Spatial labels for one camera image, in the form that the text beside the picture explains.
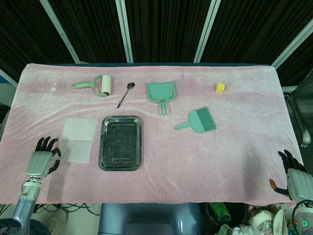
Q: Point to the pink plush table cloth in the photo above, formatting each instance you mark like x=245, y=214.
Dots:
x=171, y=159

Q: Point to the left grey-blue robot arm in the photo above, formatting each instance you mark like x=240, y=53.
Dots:
x=24, y=203

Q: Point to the yellow cube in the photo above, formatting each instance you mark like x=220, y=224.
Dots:
x=220, y=87

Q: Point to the green lint roller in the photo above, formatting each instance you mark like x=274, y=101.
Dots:
x=97, y=86

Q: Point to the white cloth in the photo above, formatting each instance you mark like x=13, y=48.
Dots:
x=77, y=139

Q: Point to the white plastic jar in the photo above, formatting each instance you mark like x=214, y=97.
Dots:
x=260, y=218

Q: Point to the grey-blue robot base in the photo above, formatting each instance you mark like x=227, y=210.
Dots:
x=146, y=218

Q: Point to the green dustpan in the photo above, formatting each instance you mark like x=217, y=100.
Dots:
x=161, y=93

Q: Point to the metal tray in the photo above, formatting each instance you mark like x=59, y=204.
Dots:
x=120, y=143

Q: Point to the metal spoon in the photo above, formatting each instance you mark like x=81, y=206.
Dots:
x=125, y=95

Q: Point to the green hand brush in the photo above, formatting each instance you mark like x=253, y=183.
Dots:
x=199, y=121

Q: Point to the green bottle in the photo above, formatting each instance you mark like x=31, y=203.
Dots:
x=221, y=212

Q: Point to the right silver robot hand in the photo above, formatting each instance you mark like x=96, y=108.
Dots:
x=297, y=180

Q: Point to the right robot arm with green light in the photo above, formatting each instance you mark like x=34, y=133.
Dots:
x=303, y=216

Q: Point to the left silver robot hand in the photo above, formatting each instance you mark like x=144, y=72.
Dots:
x=38, y=163

